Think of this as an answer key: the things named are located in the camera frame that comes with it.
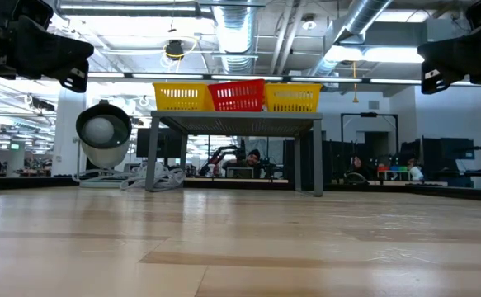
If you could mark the yellow plastic basket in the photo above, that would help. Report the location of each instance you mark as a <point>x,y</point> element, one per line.
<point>293,105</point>
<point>182,101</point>

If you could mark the black background machine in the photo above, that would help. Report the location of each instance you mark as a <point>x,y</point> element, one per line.
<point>450,152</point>

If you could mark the black ceiling camera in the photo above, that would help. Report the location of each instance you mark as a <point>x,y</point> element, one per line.
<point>174,49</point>

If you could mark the black monitor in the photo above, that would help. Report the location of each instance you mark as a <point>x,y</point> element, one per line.
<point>166,142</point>

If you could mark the yellow hanging pendant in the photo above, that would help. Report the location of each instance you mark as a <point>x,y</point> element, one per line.
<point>355,99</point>

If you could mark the grey laptop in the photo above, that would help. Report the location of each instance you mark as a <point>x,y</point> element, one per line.
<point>240,172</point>

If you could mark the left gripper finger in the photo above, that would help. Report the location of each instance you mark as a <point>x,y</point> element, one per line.
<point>54,51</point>

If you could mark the black aluminium table frame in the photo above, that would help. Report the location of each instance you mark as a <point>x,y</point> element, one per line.
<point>430,190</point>

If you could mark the rack with coloured bins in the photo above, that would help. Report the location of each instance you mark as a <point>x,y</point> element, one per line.
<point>392,168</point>

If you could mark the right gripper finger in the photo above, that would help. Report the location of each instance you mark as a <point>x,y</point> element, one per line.
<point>467,57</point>

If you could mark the red background robot arm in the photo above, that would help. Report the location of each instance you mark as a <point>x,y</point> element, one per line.
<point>217,156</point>

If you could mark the black background station frame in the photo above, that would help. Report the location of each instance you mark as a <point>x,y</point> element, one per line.
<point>368,114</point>

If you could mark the white round ceiling fixture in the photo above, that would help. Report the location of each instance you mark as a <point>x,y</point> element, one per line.
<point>309,22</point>

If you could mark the person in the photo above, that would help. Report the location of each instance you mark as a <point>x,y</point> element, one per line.
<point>250,161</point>
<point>356,165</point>
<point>414,171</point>

